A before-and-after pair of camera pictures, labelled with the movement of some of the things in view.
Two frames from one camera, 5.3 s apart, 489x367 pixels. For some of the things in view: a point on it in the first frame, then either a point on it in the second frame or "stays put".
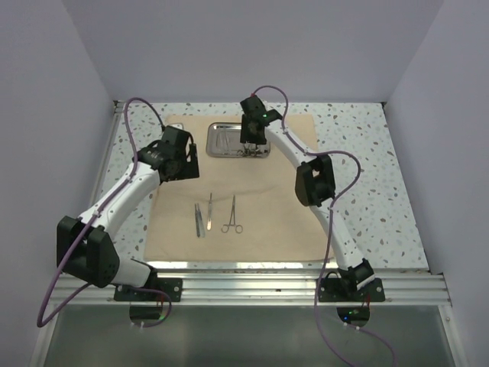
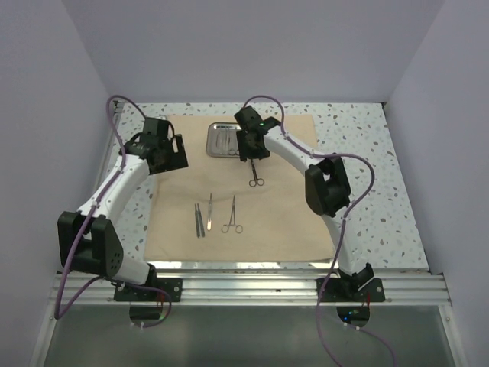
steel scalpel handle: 209,222 stays put
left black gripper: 189,168 → 177,159
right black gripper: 246,136 → 245,152
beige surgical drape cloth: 239,209 stays put
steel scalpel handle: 198,217 stays put
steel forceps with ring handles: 238,228 stays put
